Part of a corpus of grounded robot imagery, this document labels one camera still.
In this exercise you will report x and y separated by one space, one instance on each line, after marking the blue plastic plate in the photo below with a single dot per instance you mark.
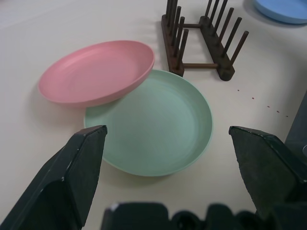
283 10

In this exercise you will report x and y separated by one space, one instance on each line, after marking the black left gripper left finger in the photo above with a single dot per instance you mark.
60 184

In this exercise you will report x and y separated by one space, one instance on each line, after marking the dark wooden dish rack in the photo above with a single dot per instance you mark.
204 45

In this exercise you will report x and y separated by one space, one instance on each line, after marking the dark grey robot body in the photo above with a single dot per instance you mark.
297 129

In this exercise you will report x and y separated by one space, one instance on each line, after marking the pink plastic plate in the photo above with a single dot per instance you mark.
96 74

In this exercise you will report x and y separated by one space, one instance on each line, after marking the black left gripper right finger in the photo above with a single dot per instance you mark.
261 167

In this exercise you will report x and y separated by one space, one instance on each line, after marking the green plastic plate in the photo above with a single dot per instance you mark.
156 124

